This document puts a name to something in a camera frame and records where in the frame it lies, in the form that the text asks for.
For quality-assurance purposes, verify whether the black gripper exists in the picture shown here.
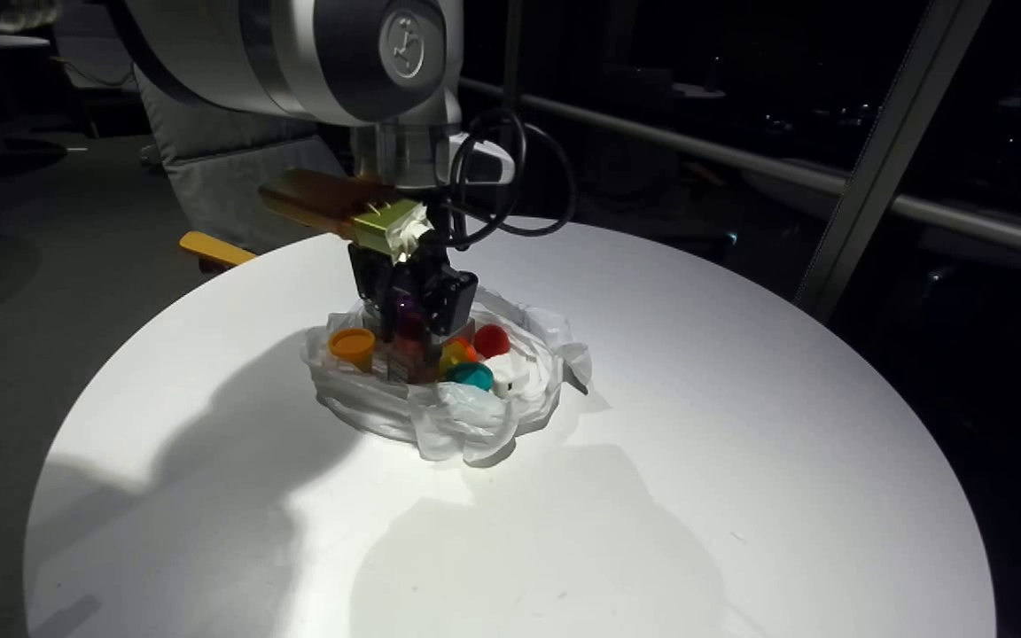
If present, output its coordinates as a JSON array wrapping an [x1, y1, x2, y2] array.
[[346, 236, 482, 379]]

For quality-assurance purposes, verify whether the yellow wooden piece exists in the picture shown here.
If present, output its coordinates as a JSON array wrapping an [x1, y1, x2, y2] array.
[[178, 229, 260, 269]]

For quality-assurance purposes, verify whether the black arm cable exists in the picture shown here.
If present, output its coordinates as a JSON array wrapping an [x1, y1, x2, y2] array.
[[443, 109, 576, 256]]

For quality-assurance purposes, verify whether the translucent white plastic bag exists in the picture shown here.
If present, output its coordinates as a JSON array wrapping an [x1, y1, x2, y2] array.
[[302, 284, 595, 467]]

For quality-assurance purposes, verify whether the vertical metal post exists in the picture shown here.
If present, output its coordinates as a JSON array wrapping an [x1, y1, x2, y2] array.
[[790, 0, 995, 321]]

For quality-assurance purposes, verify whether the grey upholstered chair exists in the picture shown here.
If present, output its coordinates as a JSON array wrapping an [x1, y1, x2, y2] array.
[[132, 58, 362, 256]]

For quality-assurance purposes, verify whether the horizontal metal railing bar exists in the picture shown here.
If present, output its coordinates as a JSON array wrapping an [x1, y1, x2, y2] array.
[[458, 74, 1021, 265]]

